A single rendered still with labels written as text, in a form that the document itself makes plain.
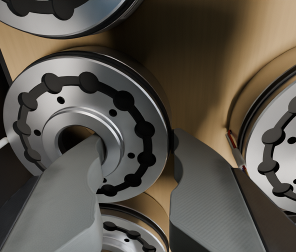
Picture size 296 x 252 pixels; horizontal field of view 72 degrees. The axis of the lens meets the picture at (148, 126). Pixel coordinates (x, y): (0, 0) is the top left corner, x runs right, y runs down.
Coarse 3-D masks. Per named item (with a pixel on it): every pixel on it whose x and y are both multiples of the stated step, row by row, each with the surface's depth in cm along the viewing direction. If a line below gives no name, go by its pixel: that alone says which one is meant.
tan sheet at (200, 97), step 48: (144, 0) 11; (192, 0) 11; (240, 0) 11; (288, 0) 10; (0, 48) 13; (48, 48) 13; (144, 48) 12; (192, 48) 12; (240, 48) 12; (288, 48) 11; (192, 96) 13; (144, 192) 18
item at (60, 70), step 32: (32, 64) 10; (64, 64) 10; (96, 64) 10; (32, 96) 11; (64, 96) 11; (96, 96) 11; (128, 96) 11; (32, 128) 12; (128, 128) 11; (160, 128) 11; (32, 160) 13; (128, 160) 12; (160, 160) 12; (96, 192) 14; (128, 192) 14
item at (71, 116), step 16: (64, 112) 11; (80, 112) 11; (96, 112) 11; (48, 128) 11; (64, 128) 11; (96, 128) 11; (112, 128) 11; (48, 144) 12; (112, 144) 11; (112, 160) 12
